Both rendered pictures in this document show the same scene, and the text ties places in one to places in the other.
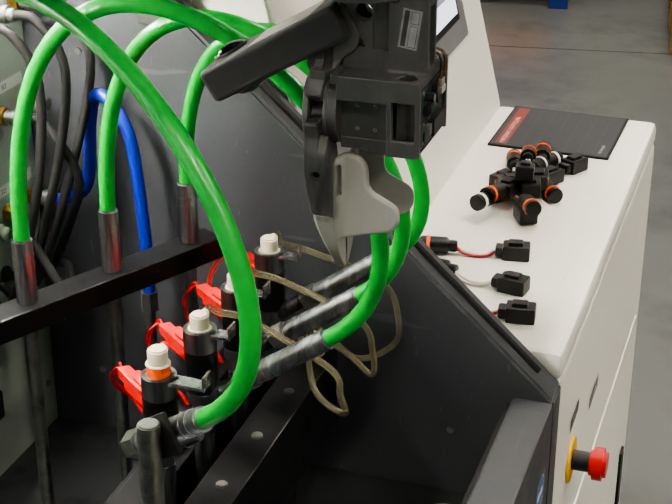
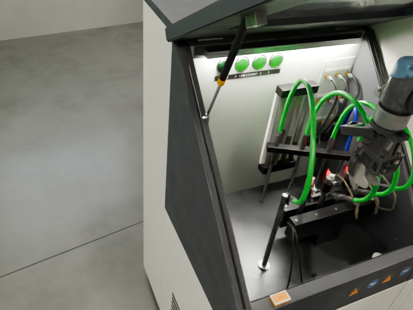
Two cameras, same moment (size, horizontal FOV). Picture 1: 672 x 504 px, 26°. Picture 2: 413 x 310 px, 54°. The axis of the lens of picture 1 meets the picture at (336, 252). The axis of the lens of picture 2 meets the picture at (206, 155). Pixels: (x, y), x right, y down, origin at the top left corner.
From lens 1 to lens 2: 0.38 m
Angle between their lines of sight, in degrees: 39
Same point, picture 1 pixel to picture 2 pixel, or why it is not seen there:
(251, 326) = (305, 191)
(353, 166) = (362, 168)
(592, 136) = not seen: outside the picture
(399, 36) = (386, 145)
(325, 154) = (354, 162)
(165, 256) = (343, 154)
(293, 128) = not seen: hidden behind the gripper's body
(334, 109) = (362, 153)
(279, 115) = not seen: hidden behind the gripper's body
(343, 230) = (354, 181)
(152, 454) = (283, 201)
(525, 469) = (397, 262)
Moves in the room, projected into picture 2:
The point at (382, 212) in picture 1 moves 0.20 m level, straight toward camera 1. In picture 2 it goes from (364, 182) to (314, 218)
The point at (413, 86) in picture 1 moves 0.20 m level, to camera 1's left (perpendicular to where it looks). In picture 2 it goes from (380, 160) to (310, 119)
